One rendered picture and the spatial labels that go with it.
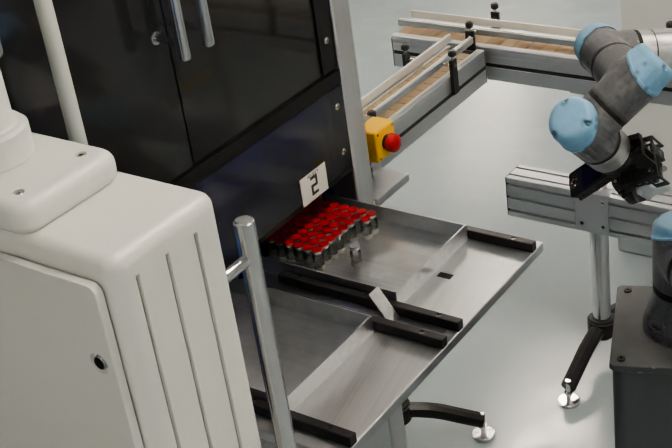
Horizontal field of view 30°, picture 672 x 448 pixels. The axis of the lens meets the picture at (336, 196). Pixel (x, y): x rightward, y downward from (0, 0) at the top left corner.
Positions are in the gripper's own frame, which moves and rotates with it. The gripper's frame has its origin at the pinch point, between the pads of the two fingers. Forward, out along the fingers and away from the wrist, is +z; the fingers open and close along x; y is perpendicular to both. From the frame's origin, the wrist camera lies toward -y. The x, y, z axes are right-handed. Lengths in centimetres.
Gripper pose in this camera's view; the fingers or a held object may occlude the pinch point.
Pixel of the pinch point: (646, 191)
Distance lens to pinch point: 221.8
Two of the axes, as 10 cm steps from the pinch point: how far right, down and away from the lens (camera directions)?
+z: 5.8, 2.9, 7.6
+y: 8.2, -2.6, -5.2
